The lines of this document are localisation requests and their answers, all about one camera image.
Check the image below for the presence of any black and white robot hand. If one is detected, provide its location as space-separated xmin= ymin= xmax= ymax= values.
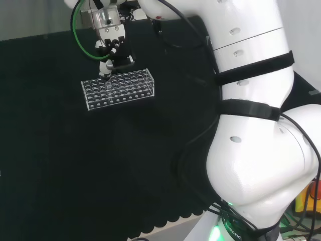
xmin=80 ymin=7 xmax=137 ymax=81

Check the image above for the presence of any yellow stop button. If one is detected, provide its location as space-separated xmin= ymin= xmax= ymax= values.
xmin=294 ymin=179 xmax=321 ymax=214

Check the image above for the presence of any clear glass test tube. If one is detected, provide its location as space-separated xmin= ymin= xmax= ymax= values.
xmin=105 ymin=75 xmax=113 ymax=99

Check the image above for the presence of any clear test tube rack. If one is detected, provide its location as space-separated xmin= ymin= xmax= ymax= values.
xmin=80 ymin=69 xmax=155 ymax=111

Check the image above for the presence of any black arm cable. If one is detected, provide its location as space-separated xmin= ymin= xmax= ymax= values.
xmin=171 ymin=15 xmax=224 ymax=201

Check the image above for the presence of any black bench cloth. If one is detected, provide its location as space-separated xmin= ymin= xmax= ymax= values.
xmin=0 ymin=15 xmax=321 ymax=241

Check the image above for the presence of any green cable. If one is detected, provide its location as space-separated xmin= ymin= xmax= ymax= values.
xmin=72 ymin=0 xmax=111 ymax=61

